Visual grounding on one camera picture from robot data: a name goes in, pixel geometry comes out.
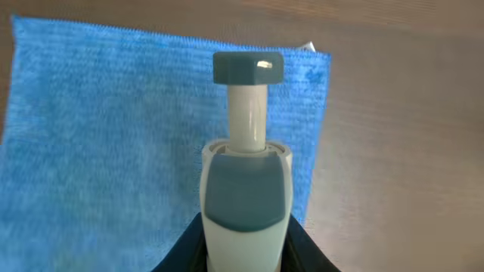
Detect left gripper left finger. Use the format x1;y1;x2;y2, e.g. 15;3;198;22
150;212;209;272

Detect blue cloth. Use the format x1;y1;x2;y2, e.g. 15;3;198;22
0;14;333;272

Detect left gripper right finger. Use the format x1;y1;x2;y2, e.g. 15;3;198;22
281;213;341;272

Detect white pipette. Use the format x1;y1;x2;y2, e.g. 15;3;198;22
199;51;294;272

